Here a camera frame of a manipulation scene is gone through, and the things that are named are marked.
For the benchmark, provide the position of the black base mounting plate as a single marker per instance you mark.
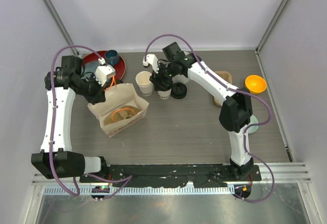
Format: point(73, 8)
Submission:
point(178, 175)

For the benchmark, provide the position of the stack of white paper cups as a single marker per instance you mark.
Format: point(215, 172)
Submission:
point(143, 82)

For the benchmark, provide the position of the stack of black cup lids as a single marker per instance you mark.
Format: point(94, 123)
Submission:
point(178, 90)

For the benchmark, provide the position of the brown pulp cup carrier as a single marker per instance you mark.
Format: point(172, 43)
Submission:
point(225, 76)
point(122, 113)

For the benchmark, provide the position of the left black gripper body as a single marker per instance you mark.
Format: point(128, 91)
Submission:
point(90, 89)

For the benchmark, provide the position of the blue-grey ceramic plate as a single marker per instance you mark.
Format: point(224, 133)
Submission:
point(90, 68)

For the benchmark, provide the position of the white cylindrical straw holder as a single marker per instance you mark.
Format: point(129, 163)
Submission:
point(185, 78)

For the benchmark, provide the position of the printed kraft paper bag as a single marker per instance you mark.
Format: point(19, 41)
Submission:
point(116, 97)

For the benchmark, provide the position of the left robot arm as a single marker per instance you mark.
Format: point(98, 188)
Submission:
point(62, 86)

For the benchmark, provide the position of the pale green ceramic bowl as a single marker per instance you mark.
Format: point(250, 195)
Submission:
point(253, 125)

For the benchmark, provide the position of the dark blue ceramic mug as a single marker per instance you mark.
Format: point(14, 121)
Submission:
point(112, 57)

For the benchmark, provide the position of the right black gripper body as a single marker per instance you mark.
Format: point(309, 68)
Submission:
point(163, 74)

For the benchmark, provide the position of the orange plastic bowl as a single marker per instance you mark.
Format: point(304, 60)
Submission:
point(255, 84)

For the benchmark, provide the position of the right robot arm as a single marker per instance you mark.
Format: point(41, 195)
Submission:
point(236, 107)

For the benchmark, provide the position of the aluminium frame rail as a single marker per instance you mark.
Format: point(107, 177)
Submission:
point(273, 174)

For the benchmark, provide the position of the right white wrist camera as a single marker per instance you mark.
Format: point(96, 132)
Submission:
point(150, 60)

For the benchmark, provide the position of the red round tray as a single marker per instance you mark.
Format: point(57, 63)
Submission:
point(119, 68)

